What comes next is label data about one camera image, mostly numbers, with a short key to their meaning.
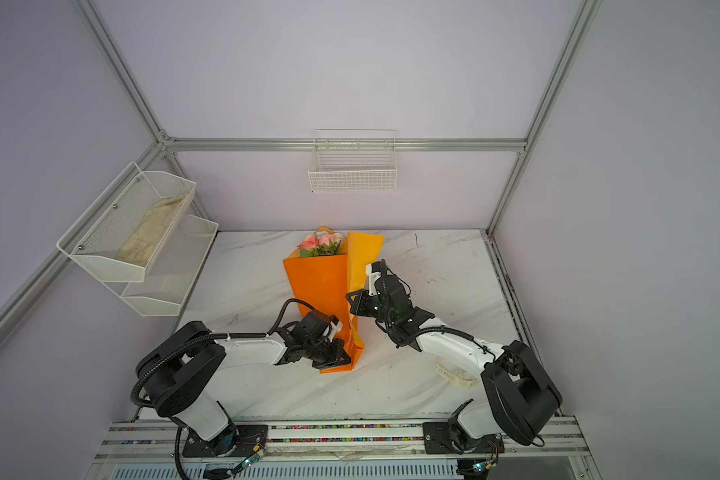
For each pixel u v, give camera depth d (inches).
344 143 36.2
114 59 29.4
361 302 28.4
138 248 29.5
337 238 43.7
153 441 29.4
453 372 33.3
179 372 18.0
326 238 42.8
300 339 28.2
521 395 16.7
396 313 25.2
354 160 42.2
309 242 41.9
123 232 30.3
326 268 42.2
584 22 27.2
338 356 30.3
